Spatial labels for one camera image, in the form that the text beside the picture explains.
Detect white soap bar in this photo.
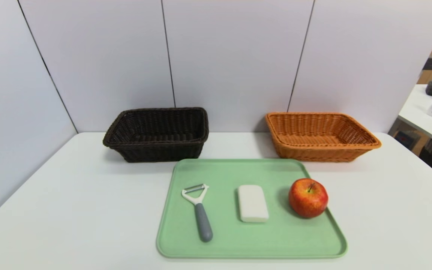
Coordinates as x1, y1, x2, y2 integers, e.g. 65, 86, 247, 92
238, 184, 269, 223

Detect white peeler with grey handle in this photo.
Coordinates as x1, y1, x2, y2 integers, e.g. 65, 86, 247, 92
181, 184, 213, 243

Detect red apple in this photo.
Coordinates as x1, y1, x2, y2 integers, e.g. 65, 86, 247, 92
289, 178, 329, 219

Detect dark brown wicker basket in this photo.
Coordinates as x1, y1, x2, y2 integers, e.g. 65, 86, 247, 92
103, 108, 209, 163

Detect orange wicker basket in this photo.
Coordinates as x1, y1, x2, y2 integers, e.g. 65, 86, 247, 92
265, 112, 382, 162

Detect light green plastic tray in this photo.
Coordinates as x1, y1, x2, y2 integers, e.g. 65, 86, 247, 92
156, 158, 348, 259

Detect dark floor box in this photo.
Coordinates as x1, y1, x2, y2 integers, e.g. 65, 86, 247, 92
393, 129, 417, 150

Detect white round-edged side table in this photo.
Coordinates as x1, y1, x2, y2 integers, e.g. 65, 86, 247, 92
399, 84, 432, 148

